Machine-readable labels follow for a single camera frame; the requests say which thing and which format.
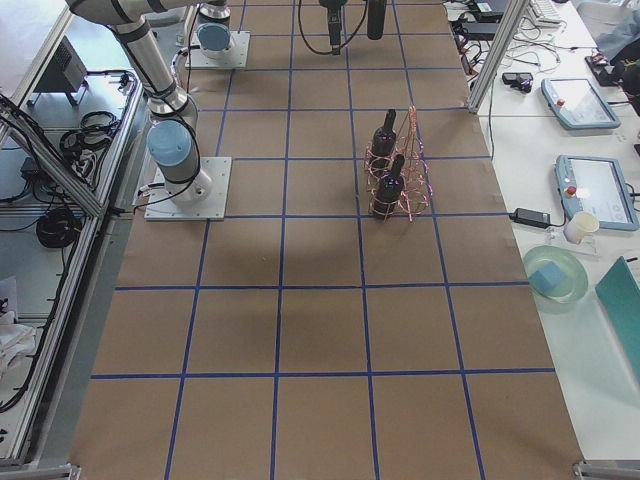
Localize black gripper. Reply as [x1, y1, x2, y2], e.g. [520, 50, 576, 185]
[319, 0, 346, 45]

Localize dark wine bottle being moved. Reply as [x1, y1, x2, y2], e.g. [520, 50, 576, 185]
[367, 0, 387, 40]

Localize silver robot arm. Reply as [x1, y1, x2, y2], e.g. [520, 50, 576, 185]
[67, 1, 211, 204]
[196, 1, 349, 56]

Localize dark wine bottle in basket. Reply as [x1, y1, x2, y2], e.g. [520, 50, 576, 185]
[370, 109, 397, 178]

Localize far blue teach pendant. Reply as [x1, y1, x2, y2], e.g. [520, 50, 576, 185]
[540, 78, 621, 130]

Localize blue teach pendant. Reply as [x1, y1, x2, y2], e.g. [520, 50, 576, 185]
[554, 155, 639, 231]
[540, 78, 621, 130]

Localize grey box with vents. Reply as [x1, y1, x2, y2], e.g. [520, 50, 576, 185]
[34, 36, 88, 106]

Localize black power brick on table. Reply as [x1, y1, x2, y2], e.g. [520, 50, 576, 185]
[509, 208, 551, 229]

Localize near blue teach pendant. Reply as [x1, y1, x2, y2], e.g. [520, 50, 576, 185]
[554, 155, 639, 231]

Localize white paper cup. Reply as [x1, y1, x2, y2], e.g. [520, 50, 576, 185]
[563, 211, 600, 244]

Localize blue foam cube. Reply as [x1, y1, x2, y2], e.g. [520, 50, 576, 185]
[528, 261, 567, 294]

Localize green glass plate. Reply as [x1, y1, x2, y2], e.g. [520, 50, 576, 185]
[523, 245, 589, 304]

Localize teal folder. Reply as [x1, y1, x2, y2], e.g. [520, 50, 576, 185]
[595, 257, 639, 379]

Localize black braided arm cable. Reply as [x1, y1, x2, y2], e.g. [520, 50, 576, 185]
[297, 0, 371, 56]

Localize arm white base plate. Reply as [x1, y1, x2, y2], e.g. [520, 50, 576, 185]
[186, 31, 251, 70]
[144, 157, 233, 221]

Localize aluminium frame post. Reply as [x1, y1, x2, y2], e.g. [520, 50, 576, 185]
[467, 0, 528, 114]

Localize copper wire wine basket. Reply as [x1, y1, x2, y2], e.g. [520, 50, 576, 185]
[364, 105, 432, 221]

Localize coiled black cables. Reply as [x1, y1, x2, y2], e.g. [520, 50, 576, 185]
[35, 205, 81, 251]

